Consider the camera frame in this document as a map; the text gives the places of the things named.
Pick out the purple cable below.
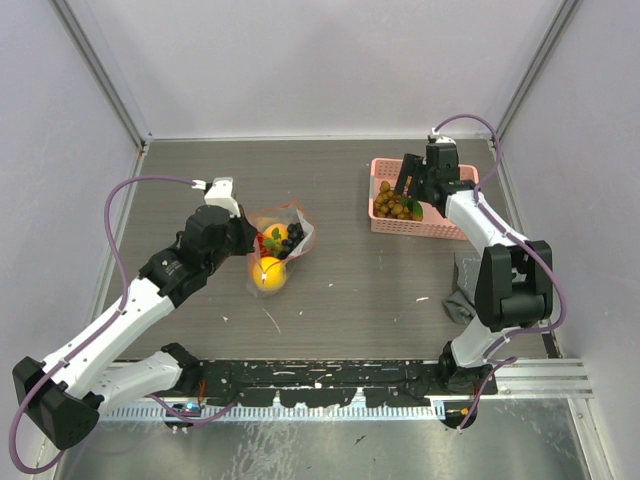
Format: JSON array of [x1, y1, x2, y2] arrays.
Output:
[[434, 113, 569, 431], [8, 174, 206, 474]]

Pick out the yellow lemon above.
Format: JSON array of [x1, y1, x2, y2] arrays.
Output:
[[251, 256, 288, 293]]

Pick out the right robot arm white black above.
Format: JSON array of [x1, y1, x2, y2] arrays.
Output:
[[394, 137, 554, 394]]

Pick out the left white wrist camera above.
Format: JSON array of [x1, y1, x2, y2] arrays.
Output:
[[191, 177, 243, 218]]

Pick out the pink plastic basket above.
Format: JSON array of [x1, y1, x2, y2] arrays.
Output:
[[368, 158, 467, 240]]

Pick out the orange fruit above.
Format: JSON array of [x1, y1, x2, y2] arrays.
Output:
[[263, 223, 289, 244]]

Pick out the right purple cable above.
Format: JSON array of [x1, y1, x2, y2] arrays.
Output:
[[434, 113, 569, 431]]

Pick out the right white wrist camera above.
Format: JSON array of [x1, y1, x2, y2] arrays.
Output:
[[427, 127, 456, 148]]

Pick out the dark grapes with leaves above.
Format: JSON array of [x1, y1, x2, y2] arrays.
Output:
[[277, 222, 305, 260]]

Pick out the grey slotted cable duct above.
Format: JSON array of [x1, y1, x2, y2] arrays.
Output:
[[101, 400, 446, 423]]

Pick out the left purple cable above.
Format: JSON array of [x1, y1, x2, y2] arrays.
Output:
[[8, 174, 206, 474]]

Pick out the clear zip bag orange zipper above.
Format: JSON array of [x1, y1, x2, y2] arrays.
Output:
[[247, 200, 317, 298]]

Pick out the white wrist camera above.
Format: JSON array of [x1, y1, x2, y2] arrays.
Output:
[[427, 127, 456, 148], [191, 177, 243, 218]]

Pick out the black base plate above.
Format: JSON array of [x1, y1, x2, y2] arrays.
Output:
[[156, 360, 490, 409]]

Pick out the grey cloth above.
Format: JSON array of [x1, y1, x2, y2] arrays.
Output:
[[442, 252, 481, 326]]

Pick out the red cherries green leaves sprig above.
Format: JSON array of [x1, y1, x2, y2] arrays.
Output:
[[257, 232, 282, 258]]

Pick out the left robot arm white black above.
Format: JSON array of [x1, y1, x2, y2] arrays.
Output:
[[12, 205, 257, 450]]

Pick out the brown longan bunch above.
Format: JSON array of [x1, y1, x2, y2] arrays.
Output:
[[373, 180, 421, 221]]

